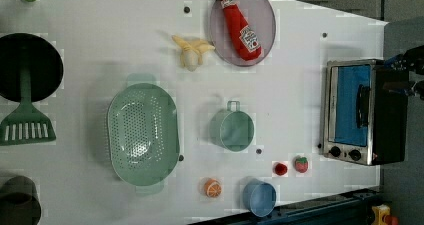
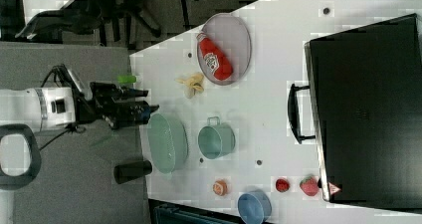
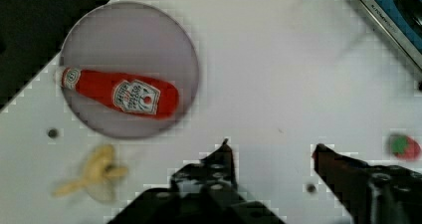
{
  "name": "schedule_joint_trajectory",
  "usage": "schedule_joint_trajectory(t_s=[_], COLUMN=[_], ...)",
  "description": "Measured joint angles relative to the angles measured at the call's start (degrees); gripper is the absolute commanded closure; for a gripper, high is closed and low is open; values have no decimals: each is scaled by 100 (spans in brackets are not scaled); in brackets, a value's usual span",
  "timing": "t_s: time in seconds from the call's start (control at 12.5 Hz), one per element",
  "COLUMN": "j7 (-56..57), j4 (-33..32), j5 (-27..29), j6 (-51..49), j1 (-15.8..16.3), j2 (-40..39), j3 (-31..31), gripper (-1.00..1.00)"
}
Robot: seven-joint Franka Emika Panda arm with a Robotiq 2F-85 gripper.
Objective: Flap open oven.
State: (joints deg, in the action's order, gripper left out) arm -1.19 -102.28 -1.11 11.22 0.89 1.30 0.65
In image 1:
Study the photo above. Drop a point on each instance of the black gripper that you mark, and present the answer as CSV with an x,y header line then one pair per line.
x,y
411,61

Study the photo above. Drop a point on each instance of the silver black toaster oven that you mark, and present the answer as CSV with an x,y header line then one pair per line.
x,y
364,120

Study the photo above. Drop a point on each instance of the red strawberry toy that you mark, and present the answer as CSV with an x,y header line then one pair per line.
x,y
301,164

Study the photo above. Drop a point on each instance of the grey oval plate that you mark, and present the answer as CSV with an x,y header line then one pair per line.
x,y
261,19

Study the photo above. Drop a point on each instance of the red plush ketchup bottle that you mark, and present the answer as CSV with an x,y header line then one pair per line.
x,y
243,37

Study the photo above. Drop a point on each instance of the small red round toy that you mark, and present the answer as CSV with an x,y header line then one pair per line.
x,y
280,169

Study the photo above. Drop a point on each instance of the blue plastic cup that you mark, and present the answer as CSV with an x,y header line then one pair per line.
x,y
259,197

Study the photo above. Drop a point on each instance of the yellow plush peeled banana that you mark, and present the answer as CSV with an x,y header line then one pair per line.
x,y
192,52

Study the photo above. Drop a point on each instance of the orange slice toy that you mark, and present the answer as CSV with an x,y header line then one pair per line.
x,y
212,188

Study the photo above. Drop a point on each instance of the green perforated colander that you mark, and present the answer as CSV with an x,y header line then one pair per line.
x,y
143,134

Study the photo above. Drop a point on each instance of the green slotted spatula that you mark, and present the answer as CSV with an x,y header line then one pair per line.
x,y
26,124

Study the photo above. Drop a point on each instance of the black round pot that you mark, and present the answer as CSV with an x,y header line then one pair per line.
x,y
43,60

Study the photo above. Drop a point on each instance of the dark grey cup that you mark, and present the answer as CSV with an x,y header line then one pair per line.
x,y
19,202

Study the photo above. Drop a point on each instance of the green cup with handle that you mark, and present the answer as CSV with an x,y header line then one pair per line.
x,y
231,128

